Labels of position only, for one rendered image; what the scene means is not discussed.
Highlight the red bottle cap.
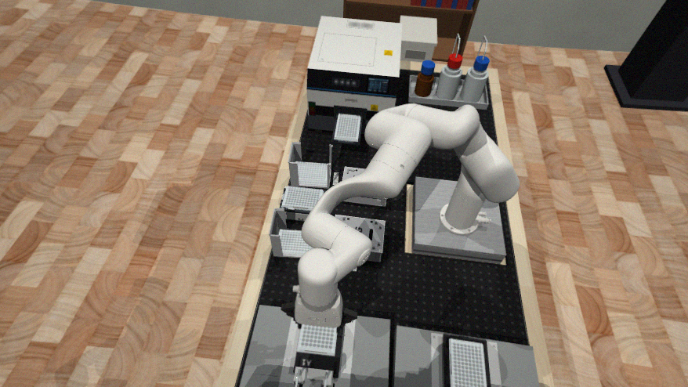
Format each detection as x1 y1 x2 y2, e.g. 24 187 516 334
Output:
447 53 463 67

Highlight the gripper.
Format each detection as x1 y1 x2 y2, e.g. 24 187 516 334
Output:
281 289 358 334

